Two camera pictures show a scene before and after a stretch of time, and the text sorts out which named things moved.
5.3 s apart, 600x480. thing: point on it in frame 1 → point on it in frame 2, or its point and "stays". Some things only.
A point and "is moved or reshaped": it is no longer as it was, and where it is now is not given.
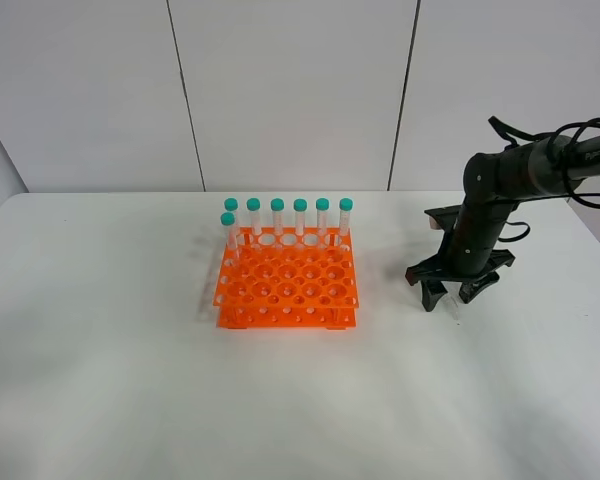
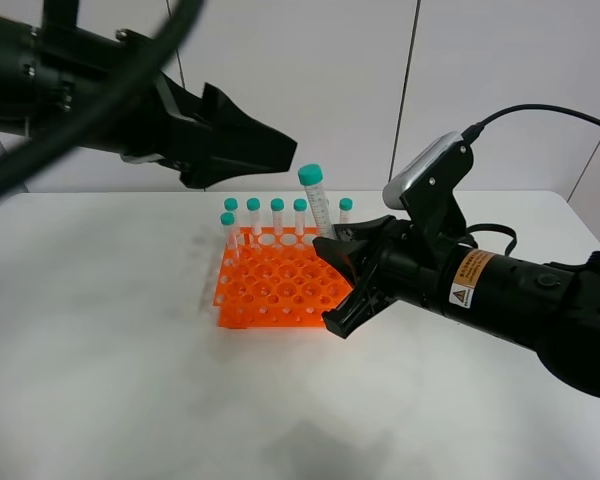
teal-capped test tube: [453, 307] is moved or reshaped
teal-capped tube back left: [231, 203] stays
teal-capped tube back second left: [254, 205] stays
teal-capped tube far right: [345, 206] stays
